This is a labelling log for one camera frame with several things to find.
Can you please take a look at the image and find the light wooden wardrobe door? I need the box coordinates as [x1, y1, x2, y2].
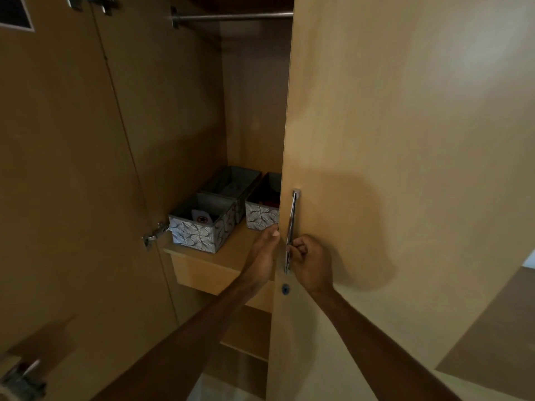
[265, 0, 535, 401]

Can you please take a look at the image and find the grey patterned fabric storage box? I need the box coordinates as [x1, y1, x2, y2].
[244, 172, 282, 231]
[168, 192, 237, 254]
[200, 165, 263, 224]

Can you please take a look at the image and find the person's right forearm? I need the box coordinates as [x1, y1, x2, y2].
[321, 287, 463, 401]

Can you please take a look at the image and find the metal clothes rail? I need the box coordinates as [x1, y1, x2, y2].
[170, 6, 294, 30]

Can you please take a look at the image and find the person's left hand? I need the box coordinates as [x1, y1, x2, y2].
[244, 226, 281, 289]

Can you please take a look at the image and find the open wooden wardrobe door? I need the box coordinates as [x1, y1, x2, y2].
[0, 0, 181, 401]

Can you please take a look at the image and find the chrome door handle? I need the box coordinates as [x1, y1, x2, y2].
[284, 189, 301, 275]

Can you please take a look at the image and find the dark framed panel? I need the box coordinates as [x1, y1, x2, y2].
[0, 0, 37, 33]

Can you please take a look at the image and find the person's right hand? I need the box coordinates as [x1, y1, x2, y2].
[286, 234, 336, 304]

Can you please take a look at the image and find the wooden wardrobe body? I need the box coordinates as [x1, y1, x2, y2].
[89, 0, 295, 401]

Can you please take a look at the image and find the person's left forearm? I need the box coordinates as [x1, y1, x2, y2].
[89, 276, 262, 401]

